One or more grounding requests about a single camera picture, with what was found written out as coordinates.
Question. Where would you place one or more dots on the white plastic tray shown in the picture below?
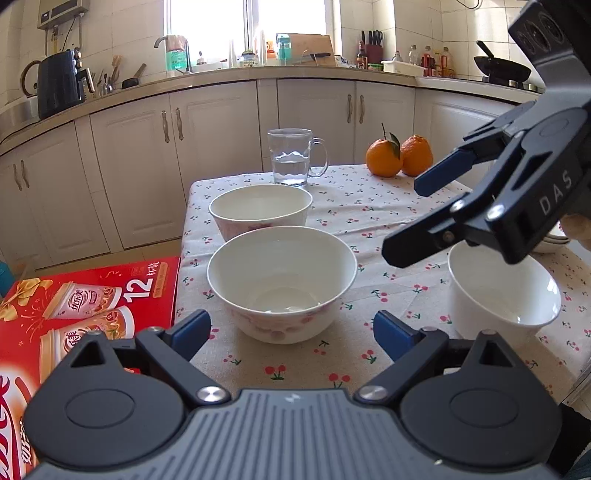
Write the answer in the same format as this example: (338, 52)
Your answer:
(404, 68)

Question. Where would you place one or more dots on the dark sauce bottle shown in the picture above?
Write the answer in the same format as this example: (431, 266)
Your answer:
(361, 57)

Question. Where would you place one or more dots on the wooden cutting board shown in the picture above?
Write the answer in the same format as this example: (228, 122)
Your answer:
(314, 46)

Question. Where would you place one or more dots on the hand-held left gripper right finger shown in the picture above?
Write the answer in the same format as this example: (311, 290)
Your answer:
(392, 334)

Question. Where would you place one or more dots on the black wok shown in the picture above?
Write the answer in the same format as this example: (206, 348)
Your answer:
(503, 67)

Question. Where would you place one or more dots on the white bowl pink floral base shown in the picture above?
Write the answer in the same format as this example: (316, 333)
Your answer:
(258, 203)

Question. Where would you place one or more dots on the white kitchen cabinets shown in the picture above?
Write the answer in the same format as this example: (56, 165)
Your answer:
(138, 184)

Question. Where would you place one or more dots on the beige kitchen countertop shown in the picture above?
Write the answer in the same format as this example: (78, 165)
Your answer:
(207, 76)

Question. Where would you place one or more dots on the glass mug with water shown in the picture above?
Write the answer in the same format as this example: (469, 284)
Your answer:
(288, 161)

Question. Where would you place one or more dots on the teal drinking bottle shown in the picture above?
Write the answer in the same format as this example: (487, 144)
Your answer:
(284, 50)

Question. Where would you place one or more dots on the utensil holder with utensils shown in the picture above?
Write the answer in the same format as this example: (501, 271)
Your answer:
(107, 81)

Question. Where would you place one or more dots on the metal sink faucet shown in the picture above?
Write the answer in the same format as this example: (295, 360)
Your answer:
(187, 50)

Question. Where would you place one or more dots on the green dish soap bottle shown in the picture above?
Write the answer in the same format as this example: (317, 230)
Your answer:
(175, 60)

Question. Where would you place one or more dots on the orange with green leaf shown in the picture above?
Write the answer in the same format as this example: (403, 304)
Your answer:
(383, 159)

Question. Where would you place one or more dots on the orange without leaf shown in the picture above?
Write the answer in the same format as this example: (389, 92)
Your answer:
(418, 154)

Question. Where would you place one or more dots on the cherry print tablecloth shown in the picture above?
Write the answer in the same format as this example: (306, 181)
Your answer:
(369, 217)

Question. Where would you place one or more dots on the knife block with knives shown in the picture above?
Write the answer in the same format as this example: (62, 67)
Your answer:
(373, 50)

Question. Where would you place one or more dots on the kitchen window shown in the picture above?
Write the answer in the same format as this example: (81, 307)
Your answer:
(207, 27)

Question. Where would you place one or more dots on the wall water heater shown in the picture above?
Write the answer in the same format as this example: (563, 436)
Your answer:
(62, 11)

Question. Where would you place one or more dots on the red printed carton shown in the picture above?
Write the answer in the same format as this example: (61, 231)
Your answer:
(159, 300)

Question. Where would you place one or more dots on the black air fryer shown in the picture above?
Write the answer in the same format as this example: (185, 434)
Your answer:
(60, 85)

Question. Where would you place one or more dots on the large white fruit-print plate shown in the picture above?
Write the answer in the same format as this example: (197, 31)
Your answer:
(549, 249)

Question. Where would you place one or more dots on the group of condiment bottles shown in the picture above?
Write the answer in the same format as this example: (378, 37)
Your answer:
(434, 62)

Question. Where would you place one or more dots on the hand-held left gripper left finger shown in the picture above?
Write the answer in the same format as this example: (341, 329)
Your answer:
(191, 332)

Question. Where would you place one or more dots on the person's right hand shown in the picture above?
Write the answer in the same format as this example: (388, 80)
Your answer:
(579, 230)

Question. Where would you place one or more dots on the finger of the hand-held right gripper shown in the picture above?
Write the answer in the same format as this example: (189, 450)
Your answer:
(425, 235)
(443, 173)

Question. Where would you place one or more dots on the wide white bowl pink flowers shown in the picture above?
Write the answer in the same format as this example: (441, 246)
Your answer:
(277, 277)

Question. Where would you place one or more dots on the gas stove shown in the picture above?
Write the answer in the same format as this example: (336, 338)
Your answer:
(512, 84)

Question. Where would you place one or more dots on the small plain white bowl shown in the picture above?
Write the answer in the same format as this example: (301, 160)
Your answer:
(489, 300)

